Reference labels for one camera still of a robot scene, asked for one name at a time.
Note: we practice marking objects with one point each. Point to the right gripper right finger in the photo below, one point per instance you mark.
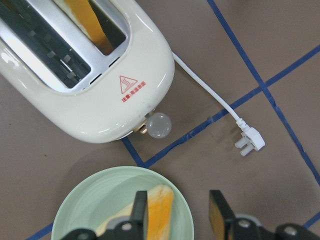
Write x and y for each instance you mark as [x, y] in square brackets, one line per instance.
[226, 225]

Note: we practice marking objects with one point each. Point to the toast slice in toaster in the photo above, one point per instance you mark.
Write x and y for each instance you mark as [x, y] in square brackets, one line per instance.
[82, 14]

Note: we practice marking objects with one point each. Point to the cream white toaster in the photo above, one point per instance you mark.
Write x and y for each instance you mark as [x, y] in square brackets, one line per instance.
[93, 97]

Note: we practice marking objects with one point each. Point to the green plate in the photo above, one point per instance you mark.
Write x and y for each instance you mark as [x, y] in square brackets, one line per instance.
[106, 192]

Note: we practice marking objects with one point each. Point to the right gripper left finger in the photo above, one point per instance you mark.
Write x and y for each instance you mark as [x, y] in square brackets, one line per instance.
[132, 227]

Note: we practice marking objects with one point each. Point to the toast slice on plate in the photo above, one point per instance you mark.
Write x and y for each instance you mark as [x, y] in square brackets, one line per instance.
[159, 201]

